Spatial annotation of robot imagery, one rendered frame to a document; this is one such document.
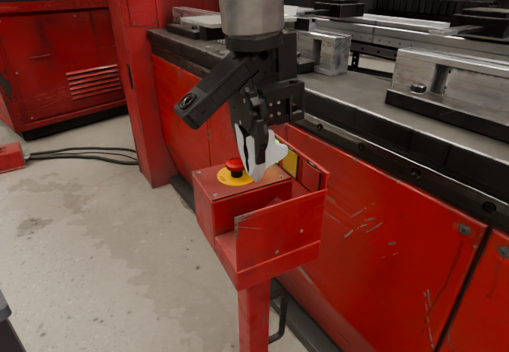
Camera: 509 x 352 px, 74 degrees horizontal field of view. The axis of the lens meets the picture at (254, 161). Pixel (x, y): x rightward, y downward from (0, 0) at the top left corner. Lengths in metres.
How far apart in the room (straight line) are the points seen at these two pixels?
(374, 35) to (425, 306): 0.75
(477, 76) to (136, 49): 1.46
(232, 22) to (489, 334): 0.63
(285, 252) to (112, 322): 0.98
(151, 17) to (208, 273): 1.20
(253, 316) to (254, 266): 0.24
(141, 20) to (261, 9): 1.42
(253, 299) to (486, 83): 0.58
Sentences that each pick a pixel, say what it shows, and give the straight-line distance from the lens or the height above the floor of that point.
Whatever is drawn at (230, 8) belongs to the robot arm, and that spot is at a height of 1.07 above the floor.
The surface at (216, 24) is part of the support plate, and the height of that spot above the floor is 1.00.
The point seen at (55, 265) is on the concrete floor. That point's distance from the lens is 1.76.
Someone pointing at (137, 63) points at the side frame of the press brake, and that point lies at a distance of 1.80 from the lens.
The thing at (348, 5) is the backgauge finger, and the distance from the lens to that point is 1.18.
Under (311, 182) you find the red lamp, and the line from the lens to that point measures 0.56.
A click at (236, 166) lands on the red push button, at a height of 0.81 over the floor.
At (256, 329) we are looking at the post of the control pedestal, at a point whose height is 0.43.
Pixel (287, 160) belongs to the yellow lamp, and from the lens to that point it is 0.61.
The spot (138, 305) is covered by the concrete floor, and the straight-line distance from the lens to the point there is 1.46.
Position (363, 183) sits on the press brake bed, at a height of 0.72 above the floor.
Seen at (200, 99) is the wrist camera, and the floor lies 0.97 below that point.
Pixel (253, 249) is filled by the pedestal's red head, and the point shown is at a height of 0.74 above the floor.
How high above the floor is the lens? 1.10
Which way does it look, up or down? 29 degrees down
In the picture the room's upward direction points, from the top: straight up
